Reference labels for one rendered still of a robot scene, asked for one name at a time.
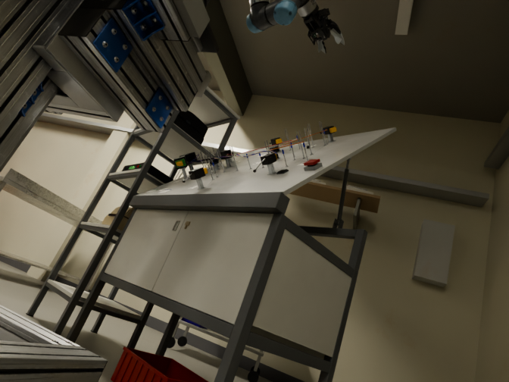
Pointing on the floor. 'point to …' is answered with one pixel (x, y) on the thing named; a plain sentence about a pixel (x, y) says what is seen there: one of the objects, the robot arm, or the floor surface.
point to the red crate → (151, 368)
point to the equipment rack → (131, 179)
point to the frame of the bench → (242, 327)
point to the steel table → (34, 195)
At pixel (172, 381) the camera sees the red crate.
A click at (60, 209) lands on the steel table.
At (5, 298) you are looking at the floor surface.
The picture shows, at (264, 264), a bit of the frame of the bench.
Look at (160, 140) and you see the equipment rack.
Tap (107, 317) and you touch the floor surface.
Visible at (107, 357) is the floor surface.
